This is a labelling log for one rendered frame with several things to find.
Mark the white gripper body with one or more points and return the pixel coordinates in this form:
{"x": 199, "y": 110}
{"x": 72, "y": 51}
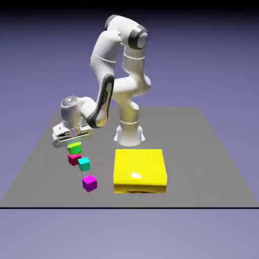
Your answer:
{"x": 66, "y": 137}

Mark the small green cube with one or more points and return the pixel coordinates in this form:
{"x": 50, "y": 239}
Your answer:
{"x": 75, "y": 149}

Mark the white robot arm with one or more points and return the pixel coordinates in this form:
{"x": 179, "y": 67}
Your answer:
{"x": 129, "y": 89}

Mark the small red cube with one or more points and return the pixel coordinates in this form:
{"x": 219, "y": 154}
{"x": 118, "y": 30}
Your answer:
{"x": 72, "y": 160}

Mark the small cyan cube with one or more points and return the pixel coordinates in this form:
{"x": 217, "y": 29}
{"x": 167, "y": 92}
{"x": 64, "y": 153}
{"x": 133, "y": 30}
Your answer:
{"x": 84, "y": 164}

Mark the small magenta cube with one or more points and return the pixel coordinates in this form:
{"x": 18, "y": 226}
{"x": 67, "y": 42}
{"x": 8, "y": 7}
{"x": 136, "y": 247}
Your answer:
{"x": 89, "y": 183}

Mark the large yellow box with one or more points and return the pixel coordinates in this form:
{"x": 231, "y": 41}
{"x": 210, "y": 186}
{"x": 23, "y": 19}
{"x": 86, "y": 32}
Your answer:
{"x": 139, "y": 170}

